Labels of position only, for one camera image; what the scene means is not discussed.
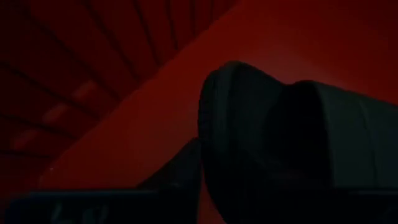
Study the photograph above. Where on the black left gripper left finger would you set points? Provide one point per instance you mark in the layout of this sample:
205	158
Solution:
140	208

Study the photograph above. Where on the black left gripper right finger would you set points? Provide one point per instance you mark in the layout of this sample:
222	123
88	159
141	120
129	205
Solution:
373	208

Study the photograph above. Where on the black slide sandal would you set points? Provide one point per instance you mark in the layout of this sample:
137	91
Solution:
264	124

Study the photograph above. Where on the large red plastic bin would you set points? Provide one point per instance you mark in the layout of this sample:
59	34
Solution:
155	109

